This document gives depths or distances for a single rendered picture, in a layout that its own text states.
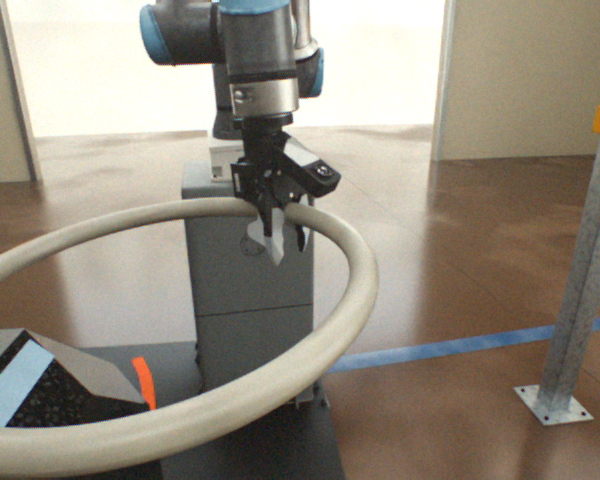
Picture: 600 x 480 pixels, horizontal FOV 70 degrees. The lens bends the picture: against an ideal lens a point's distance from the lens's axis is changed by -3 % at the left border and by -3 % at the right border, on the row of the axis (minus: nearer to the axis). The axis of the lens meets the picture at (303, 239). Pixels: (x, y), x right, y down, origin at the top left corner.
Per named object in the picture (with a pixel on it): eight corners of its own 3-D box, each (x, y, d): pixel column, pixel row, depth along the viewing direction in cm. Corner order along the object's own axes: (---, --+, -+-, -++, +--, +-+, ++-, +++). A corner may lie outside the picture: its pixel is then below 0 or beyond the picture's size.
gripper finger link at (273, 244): (255, 259, 68) (257, 199, 66) (284, 267, 65) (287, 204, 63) (240, 262, 66) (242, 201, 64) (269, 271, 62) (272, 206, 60)
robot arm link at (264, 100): (310, 76, 59) (261, 83, 52) (313, 113, 61) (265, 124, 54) (262, 79, 64) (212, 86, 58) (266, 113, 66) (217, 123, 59)
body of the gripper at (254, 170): (269, 189, 71) (260, 112, 66) (311, 195, 65) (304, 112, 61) (233, 203, 65) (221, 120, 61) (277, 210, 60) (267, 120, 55)
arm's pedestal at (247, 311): (192, 347, 196) (171, 158, 165) (301, 334, 206) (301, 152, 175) (191, 430, 151) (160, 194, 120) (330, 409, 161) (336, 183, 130)
